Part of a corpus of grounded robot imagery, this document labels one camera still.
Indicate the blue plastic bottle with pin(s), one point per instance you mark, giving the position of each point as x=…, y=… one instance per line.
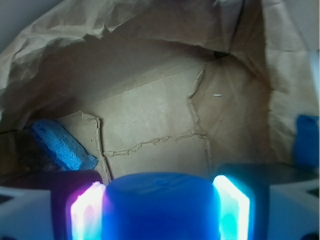
x=161, y=206

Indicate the dark brown lump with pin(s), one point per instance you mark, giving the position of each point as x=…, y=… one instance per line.
x=34, y=158

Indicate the brown paper bag bin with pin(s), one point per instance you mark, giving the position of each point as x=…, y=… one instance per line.
x=160, y=85

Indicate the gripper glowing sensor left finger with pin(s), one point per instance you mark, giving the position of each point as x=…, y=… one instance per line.
x=64, y=187

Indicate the blue sponge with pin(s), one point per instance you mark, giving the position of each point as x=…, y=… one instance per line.
x=61, y=146

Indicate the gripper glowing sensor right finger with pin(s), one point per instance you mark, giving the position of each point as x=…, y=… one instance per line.
x=272, y=201

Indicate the blue masking tape piece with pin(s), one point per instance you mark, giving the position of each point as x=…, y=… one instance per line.
x=307, y=141

